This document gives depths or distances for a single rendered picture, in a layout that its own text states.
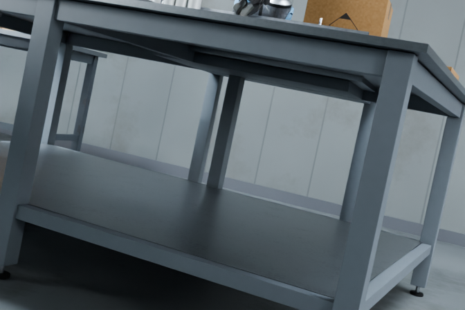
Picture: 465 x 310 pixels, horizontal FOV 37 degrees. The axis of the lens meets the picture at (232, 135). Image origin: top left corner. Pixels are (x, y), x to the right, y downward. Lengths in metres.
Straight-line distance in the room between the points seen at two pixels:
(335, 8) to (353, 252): 1.30
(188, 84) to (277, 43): 3.62
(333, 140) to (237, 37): 3.30
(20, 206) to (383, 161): 1.02
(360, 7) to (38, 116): 1.28
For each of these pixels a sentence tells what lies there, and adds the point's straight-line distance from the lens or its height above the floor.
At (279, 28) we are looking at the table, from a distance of 1.65.
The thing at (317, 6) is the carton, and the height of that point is 1.05.
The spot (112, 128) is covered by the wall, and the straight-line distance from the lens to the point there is 5.52.
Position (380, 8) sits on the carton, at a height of 1.07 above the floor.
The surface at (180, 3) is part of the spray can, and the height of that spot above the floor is 0.96.
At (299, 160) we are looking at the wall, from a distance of 5.02.
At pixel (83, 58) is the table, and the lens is 4.72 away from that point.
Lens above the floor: 0.62
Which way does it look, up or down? 3 degrees down
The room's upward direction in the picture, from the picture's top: 12 degrees clockwise
